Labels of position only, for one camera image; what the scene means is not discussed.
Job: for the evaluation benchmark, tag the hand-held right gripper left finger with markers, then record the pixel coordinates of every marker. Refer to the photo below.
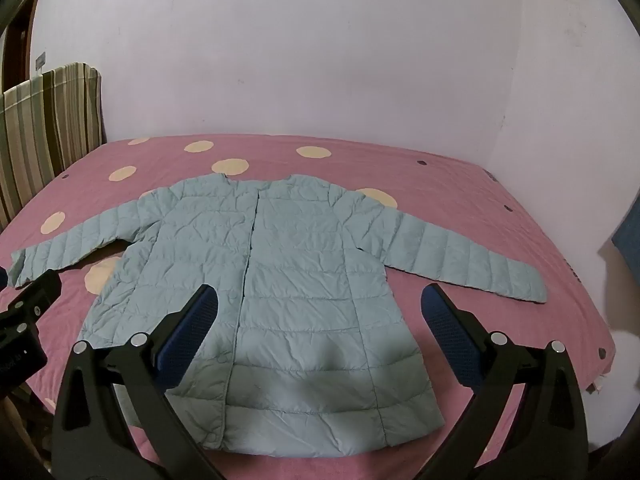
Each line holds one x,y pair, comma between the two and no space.
192,325

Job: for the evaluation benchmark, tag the pink dotted bedsheet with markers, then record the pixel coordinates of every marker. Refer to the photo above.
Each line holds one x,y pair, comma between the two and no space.
475,200

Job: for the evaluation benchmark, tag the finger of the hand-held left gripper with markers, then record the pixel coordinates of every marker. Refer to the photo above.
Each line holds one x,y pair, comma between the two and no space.
35,297

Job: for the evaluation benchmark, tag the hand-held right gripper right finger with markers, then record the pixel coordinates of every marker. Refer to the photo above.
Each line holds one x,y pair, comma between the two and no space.
445,325

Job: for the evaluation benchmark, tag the wall switch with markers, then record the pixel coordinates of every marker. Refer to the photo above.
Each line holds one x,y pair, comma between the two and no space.
40,60

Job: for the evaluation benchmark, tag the brown wooden door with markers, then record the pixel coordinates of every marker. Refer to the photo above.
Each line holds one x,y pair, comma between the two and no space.
17,50

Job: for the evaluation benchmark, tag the striped cushion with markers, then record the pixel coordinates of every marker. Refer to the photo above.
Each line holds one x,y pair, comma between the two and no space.
45,125

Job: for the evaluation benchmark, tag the light blue quilted jacket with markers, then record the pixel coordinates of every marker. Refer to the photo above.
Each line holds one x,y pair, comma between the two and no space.
310,280

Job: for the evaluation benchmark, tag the blue cloth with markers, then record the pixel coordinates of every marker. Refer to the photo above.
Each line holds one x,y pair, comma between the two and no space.
629,245

